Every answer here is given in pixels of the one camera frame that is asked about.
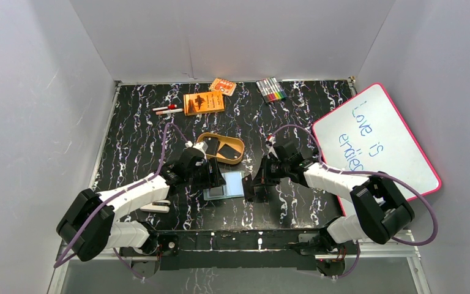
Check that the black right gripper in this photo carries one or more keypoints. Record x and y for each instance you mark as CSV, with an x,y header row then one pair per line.
x,y
262,177

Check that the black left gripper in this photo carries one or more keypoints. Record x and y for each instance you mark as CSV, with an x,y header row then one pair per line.
x,y
212,178

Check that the mint green card holder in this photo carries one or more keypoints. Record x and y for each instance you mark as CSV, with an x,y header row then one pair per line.
x,y
232,189

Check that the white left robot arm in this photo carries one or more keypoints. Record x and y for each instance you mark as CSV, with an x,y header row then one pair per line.
x,y
93,221

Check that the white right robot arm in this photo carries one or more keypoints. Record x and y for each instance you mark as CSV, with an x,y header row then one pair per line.
x,y
381,210

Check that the black credit card stack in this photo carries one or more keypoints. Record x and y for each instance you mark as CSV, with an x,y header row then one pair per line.
x,y
213,144

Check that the small orange card box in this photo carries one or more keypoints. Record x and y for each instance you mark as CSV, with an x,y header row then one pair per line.
x,y
226,87

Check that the orange oval tray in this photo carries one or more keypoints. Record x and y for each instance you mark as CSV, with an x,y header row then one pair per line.
x,y
236,143

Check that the white clip block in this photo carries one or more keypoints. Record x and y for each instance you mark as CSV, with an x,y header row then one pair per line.
x,y
161,206

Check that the orange book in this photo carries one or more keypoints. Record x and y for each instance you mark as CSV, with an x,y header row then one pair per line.
x,y
203,103

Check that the white marker pen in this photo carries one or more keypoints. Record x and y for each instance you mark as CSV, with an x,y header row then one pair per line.
x,y
169,111

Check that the red capped marker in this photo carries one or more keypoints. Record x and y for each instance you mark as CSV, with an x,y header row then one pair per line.
x,y
168,107

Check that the coloured marker pack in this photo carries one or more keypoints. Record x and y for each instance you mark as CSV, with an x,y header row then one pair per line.
x,y
271,90

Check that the pink framed whiteboard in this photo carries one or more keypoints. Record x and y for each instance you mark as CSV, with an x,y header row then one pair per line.
x,y
368,133

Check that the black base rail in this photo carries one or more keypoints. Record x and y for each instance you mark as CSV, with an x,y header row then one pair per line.
x,y
303,249

